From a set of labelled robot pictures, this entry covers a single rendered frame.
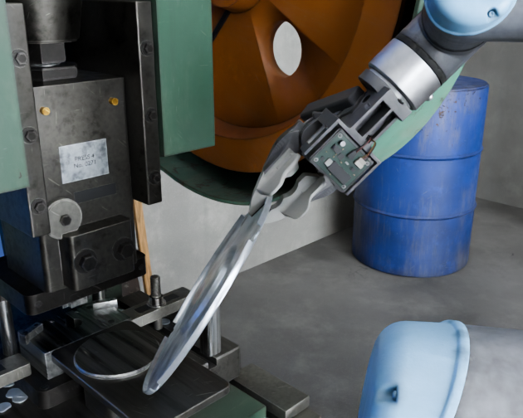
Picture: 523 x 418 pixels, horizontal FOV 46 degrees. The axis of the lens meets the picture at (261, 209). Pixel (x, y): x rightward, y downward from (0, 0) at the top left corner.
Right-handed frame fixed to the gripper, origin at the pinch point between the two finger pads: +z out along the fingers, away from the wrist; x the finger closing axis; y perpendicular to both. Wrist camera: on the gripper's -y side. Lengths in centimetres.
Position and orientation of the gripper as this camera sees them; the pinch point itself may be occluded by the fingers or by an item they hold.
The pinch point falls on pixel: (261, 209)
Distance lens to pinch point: 74.8
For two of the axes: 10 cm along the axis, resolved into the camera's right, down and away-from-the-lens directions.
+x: 7.0, 6.4, 3.2
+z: -7.0, 7.0, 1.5
